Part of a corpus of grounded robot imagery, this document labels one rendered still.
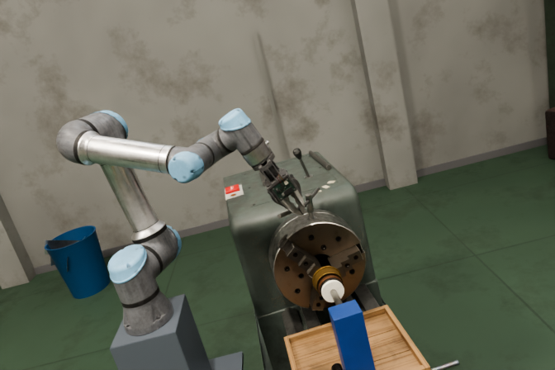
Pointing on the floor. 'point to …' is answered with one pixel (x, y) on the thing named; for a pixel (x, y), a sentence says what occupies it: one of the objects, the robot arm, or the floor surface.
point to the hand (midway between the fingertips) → (300, 210)
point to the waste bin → (79, 261)
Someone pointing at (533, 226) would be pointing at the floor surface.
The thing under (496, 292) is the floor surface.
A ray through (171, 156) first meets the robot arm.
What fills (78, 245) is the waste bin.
